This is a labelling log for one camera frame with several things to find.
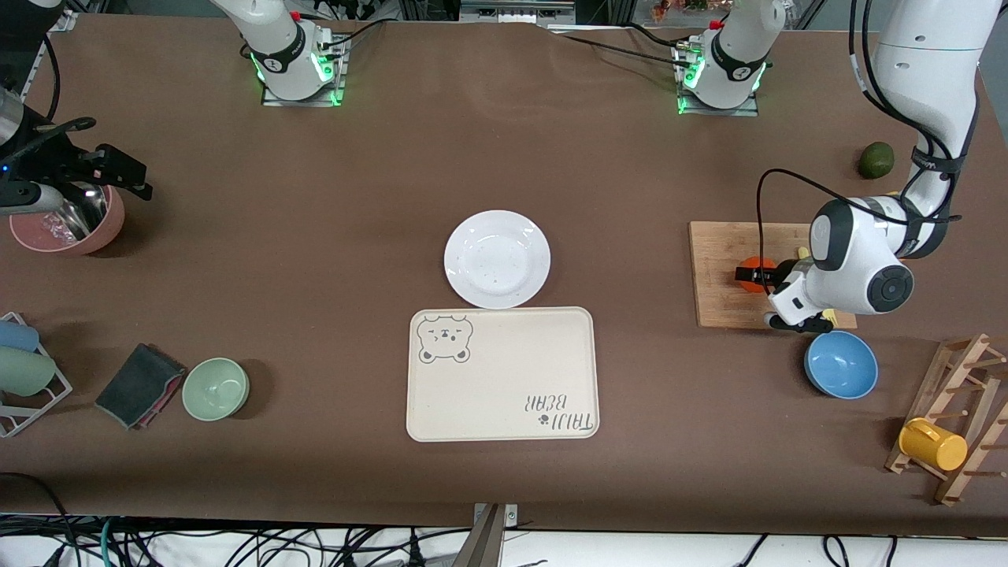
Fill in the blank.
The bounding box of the orange mandarin fruit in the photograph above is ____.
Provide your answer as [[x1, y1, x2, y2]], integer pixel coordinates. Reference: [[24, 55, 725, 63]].
[[739, 256, 780, 295]]

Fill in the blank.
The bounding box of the white round plate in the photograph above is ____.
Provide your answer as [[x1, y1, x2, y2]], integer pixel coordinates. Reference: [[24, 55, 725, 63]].
[[443, 209, 551, 309]]

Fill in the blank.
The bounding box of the wooden cutting board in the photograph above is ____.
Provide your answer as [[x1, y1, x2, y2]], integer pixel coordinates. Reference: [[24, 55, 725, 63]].
[[689, 221, 858, 330]]

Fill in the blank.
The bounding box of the pink bowl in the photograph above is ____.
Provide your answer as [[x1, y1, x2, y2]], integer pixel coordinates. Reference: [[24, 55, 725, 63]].
[[9, 185, 126, 255]]

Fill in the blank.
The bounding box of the metal scoop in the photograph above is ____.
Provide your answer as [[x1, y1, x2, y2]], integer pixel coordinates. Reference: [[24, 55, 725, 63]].
[[49, 187, 109, 242]]

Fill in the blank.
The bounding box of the blue bowl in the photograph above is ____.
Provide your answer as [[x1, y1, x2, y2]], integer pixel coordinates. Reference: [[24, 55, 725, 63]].
[[804, 330, 880, 400]]

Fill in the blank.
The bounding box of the dark green avocado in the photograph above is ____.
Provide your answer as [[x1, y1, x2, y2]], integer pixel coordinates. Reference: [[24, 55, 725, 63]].
[[858, 142, 896, 180]]

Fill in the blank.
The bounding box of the light blue cup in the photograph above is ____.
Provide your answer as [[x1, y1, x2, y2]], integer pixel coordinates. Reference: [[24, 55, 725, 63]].
[[0, 320, 40, 354]]

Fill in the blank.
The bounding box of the dark grey folded cloth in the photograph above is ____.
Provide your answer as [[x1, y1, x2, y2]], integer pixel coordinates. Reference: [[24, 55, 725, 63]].
[[94, 343, 188, 431]]

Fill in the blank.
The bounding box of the pale green bowl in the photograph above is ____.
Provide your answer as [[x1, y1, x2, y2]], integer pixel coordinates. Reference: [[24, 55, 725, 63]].
[[182, 358, 250, 422]]

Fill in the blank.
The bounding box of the pale green cup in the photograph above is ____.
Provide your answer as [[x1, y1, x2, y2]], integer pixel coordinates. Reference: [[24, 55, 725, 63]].
[[0, 346, 57, 398]]

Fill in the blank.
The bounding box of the wooden cup rack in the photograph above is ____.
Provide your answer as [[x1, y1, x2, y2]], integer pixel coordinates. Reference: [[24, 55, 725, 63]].
[[884, 333, 1008, 506]]

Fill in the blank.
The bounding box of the yellow cup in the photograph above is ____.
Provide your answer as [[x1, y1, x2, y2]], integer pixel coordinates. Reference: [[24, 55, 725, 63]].
[[899, 418, 969, 473]]

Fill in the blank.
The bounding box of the beige bear print tray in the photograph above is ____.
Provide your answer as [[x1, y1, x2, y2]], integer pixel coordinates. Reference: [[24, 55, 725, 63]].
[[406, 306, 600, 443]]

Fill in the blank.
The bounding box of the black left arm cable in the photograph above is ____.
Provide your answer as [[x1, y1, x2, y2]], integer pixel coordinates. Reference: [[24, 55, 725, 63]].
[[757, 0, 963, 272]]

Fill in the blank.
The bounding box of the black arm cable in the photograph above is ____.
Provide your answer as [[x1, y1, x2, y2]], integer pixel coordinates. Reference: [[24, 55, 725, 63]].
[[41, 35, 63, 124], [757, 0, 963, 272]]

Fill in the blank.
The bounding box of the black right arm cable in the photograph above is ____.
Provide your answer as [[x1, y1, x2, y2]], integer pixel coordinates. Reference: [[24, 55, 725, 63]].
[[41, 35, 63, 124]]

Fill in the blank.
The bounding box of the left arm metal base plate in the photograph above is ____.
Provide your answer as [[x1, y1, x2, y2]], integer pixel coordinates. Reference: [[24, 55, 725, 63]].
[[676, 41, 761, 118]]

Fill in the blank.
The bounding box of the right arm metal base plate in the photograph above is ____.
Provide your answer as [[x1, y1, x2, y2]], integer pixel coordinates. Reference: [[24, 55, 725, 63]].
[[261, 35, 348, 108]]

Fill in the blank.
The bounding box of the white wire rack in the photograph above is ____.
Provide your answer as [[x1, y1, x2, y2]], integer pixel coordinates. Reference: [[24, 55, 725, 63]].
[[0, 311, 74, 439]]

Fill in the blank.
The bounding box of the black base power cable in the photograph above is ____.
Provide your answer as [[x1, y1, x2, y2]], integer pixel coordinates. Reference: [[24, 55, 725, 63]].
[[319, 17, 388, 50], [551, 31, 694, 65]]

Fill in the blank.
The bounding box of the grey metal bracket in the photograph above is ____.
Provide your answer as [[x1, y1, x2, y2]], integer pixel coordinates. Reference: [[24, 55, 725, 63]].
[[463, 502, 520, 567]]

